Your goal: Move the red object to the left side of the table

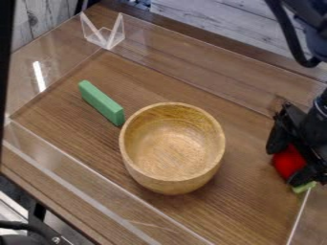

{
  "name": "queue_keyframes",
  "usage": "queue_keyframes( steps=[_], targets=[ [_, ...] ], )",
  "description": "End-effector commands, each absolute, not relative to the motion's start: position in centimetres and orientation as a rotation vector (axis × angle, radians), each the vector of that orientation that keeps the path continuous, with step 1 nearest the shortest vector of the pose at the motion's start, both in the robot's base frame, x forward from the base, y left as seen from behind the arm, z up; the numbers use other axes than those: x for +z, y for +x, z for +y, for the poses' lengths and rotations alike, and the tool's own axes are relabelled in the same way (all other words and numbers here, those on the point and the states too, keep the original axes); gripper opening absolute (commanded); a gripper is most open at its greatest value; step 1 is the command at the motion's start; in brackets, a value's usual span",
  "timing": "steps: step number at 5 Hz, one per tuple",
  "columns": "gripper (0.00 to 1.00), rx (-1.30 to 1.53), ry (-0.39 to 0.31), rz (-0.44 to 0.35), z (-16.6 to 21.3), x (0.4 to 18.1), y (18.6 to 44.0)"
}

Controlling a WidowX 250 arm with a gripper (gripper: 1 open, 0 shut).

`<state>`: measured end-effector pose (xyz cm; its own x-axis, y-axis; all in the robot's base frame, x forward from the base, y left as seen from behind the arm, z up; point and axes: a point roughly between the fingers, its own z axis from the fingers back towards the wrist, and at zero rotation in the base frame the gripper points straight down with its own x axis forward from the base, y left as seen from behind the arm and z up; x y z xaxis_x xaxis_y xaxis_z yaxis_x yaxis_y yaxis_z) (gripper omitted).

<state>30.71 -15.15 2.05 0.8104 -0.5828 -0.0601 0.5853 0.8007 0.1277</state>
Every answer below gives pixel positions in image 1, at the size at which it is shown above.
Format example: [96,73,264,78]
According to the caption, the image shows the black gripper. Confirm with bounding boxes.
[266,101,327,188]

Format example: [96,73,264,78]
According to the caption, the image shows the red plush strawberry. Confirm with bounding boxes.
[271,143,318,195]

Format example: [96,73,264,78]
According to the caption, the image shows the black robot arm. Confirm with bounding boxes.
[266,89,327,189]

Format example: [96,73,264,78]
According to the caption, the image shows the wooden bowl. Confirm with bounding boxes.
[119,102,226,195]

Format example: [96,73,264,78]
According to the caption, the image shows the green rectangular block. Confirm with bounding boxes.
[78,80,126,126]

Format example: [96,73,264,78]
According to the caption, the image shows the black cable on robot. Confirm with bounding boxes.
[263,0,327,69]

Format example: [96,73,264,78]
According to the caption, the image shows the clear acrylic tray enclosure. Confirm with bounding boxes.
[1,7,327,245]

